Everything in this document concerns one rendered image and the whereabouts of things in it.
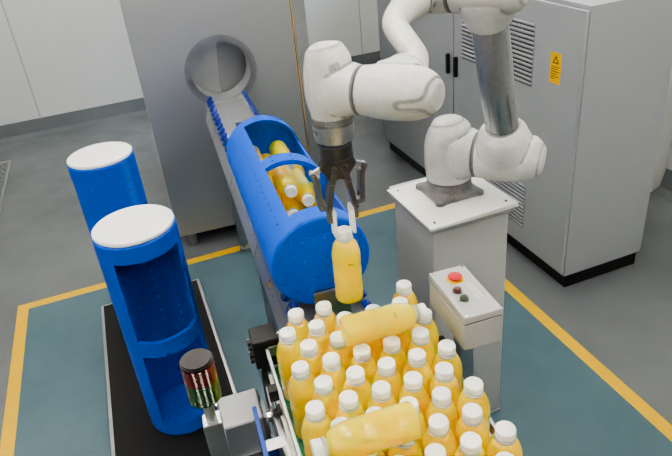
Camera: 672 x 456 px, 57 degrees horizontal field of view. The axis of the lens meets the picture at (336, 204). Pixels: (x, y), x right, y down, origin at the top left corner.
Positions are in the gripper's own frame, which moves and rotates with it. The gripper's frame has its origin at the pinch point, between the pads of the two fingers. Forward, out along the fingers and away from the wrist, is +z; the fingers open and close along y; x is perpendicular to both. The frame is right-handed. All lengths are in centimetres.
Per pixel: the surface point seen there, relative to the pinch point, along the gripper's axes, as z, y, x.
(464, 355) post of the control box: 42, -26, 10
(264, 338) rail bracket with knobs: 32.2, 22.7, -5.1
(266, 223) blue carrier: 15.1, 14.1, -33.2
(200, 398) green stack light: 13, 39, 29
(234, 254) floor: 133, 18, -210
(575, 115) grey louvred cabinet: 36, -139, -103
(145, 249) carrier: 32, 51, -64
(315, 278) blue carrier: 28.0, 4.7, -19.3
